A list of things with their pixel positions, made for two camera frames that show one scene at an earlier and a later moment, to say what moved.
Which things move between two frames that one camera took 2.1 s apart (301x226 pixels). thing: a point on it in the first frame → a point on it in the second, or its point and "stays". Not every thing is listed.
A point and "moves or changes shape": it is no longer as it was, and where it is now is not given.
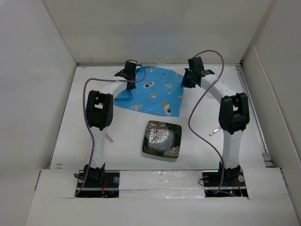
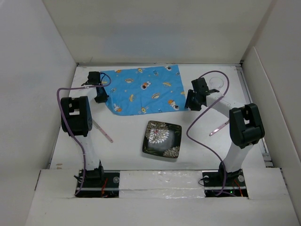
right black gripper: x=185 y=83 → x=189 y=103
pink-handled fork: x=216 y=130 stays
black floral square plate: x=162 y=139 stays
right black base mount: x=234 y=186 stays
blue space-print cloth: x=158 y=91 moves or changes shape
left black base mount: x=108 y=188 stays
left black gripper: x=130 y=87 → x=103 y=99
